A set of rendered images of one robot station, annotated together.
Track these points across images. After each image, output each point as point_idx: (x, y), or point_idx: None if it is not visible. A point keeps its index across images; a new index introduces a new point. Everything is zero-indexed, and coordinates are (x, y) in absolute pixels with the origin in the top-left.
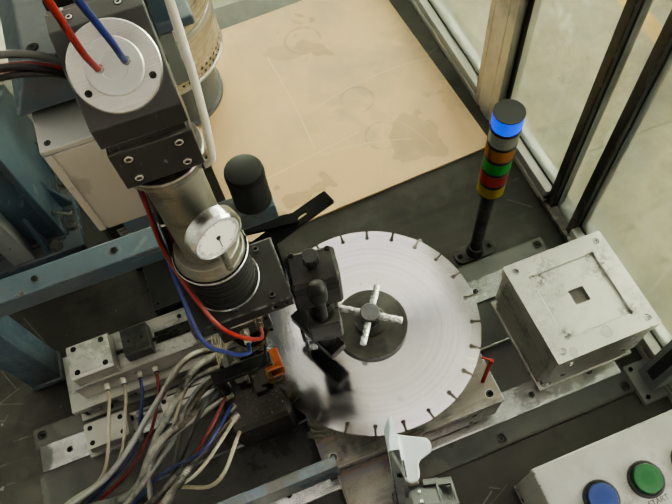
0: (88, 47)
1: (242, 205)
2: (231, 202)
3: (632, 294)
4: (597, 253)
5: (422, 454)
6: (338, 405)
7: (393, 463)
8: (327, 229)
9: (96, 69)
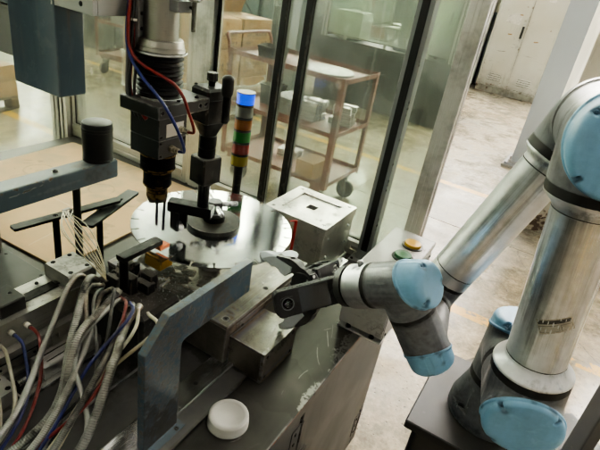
0: None
1: (97, 153)
2: (82, 161)
3: (336, 202)
4: (307, 192)
5: (295, 255)
6: (222, 257)
7: (284, 256)
8: (121, 247)
9: None
